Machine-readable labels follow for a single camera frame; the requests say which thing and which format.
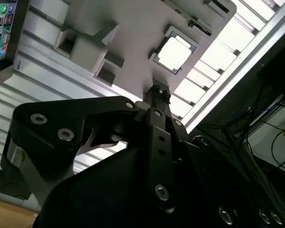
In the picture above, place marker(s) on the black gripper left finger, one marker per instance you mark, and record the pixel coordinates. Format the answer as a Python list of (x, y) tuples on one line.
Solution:
[(42, 142)]

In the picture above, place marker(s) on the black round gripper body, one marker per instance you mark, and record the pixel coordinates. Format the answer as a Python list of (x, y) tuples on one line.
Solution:
[(109, 194)]

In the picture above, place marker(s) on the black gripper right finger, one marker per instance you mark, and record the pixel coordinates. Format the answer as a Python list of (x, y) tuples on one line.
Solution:
[(178, 130)]

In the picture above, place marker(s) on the silver CPU green board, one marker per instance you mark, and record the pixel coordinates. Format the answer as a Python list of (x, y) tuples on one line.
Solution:
[(174, 51)]

